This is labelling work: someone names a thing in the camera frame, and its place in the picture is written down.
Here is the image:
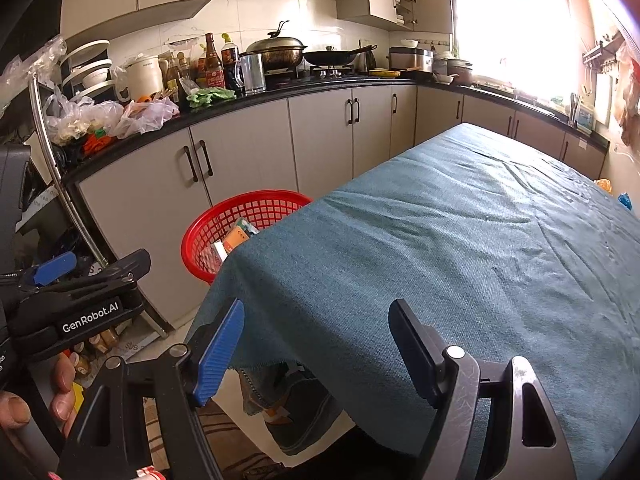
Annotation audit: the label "steel wok with lid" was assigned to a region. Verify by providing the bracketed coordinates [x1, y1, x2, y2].
[245, 20, 308, 72]

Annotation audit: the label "white cutting board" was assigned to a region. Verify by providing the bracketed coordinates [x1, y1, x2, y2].
[592, 72, 613, 128]

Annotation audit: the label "chrome tube frame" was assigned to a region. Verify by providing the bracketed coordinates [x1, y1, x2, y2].
[27, 72, 171, 338]

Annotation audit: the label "red label sauce bottle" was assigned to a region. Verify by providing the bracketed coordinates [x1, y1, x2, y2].
[205, 33, 226, 90]

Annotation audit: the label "orange medicine box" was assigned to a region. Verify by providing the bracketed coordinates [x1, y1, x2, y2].
[220, 225, 253, 258]

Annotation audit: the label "brown pot with lid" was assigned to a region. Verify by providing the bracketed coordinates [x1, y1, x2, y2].
[446, 58, 474, 86]

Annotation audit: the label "white electric pot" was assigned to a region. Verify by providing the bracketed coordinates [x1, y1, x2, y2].
[122, 54, 166, 103]

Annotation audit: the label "kitchen window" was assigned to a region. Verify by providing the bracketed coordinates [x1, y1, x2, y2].
[450, 0, 576, 106]

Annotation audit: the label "black kitchen countertop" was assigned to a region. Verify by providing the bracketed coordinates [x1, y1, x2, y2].
[60, 74, 611, 186]

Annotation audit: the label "row of condiment bottles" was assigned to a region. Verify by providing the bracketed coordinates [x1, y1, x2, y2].
[159, 50, 206, 106]

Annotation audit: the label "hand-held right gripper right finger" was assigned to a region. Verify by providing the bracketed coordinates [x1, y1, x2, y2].
[388, 298, 576, 480]

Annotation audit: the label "steel rice cooker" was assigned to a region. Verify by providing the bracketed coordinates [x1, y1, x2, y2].
[389, 46, 435, 81]

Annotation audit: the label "cluster of small jars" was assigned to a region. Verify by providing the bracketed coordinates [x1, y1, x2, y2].
[70, 327, 121, 376]

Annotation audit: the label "blue tablecloth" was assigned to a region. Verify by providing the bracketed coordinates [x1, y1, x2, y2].
[185, 122, 640, 480]

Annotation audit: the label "denim cloth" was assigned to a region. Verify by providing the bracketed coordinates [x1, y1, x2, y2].
[239, 362, 346, 456]

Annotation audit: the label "person's left hand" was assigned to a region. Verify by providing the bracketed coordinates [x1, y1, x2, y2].
[0, 352, 78, 461]

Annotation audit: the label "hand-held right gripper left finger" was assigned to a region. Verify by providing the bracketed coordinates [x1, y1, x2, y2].
[55, 298, 247, 480]

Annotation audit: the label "wall utensil rack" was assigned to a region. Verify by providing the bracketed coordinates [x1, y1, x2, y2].
[582, 30, 626, 76]

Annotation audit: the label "green cloth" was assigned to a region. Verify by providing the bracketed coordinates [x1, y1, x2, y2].
[186, 87, 236, 109]

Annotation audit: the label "orange and green packet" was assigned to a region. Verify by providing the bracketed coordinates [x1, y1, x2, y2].
[82, 130, 111, 158]

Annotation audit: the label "steel kettle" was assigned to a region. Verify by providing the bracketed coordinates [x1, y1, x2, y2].
[357, 40, 378, 73]

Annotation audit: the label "pile of plastic bags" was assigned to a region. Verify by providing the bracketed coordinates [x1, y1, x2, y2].
[42, 95, 181, 146]

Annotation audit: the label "red plastic mesh basket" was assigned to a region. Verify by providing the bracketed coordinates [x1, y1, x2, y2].
[181, 189, 313, 286]

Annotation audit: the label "striped floor mat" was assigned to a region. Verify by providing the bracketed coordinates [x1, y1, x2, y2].
[200, 400, 281, 480]

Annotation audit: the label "dish rack with bowls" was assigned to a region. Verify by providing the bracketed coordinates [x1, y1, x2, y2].
[60, 39, 113, 101]

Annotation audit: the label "gas stove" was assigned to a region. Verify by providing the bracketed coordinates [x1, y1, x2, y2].
[265, 67, 361, 83]

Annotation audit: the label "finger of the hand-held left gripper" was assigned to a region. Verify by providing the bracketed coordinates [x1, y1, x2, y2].
[20, 251, 78, 287]
[40, 249, 151, 302]

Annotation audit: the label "hanging plastic bags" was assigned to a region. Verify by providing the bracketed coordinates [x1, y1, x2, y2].
[615, 40, 640, 146]

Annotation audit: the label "beige base kitchen cabinets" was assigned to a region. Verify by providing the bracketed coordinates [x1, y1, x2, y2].
[75, 82, 608, 328]

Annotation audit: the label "dark bottle with yellow cap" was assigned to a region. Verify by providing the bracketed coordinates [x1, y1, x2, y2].
[221, 32, 242, 92]

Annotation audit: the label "black wok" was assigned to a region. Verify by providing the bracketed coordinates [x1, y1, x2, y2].
[302, 44, 378, 68]

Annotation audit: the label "clear plastic bag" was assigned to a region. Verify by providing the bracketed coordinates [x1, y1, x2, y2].
[0, 35, 68, 126]

